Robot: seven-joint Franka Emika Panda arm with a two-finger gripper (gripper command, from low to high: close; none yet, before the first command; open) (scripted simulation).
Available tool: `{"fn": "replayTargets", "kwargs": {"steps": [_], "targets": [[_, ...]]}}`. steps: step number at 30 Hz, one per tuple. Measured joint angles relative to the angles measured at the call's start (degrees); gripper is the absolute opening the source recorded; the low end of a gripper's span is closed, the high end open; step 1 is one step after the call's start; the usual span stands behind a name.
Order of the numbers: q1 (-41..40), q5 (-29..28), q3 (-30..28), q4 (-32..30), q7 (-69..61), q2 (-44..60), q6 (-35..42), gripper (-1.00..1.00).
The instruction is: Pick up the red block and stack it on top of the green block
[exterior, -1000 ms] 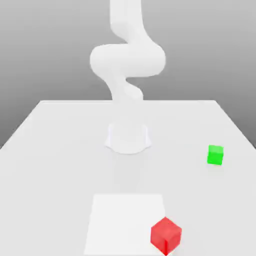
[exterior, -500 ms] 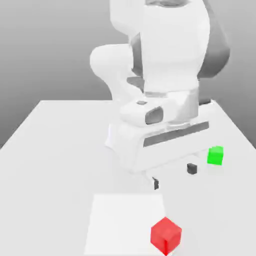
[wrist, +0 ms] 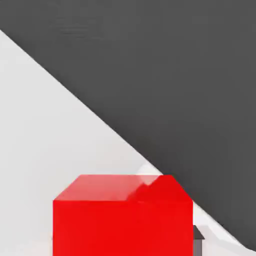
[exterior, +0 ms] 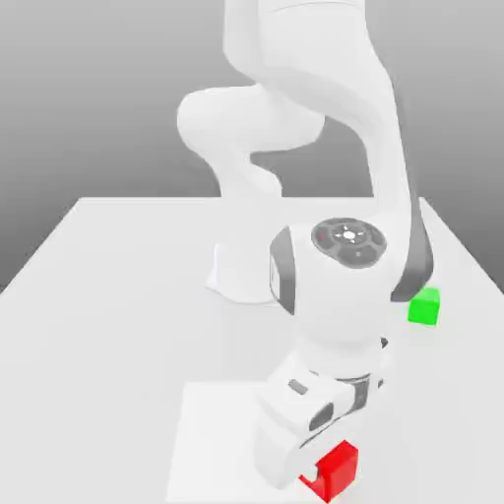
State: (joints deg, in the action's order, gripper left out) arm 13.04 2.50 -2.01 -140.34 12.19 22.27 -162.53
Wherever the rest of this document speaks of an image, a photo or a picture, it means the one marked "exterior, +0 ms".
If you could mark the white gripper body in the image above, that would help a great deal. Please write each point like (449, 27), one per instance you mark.
(277, 453)

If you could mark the small red cube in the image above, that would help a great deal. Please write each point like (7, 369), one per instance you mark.
(339, 472)

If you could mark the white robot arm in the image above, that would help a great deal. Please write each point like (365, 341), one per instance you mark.
(338, 299)

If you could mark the small green cube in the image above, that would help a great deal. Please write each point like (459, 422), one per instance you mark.
(423, 311)

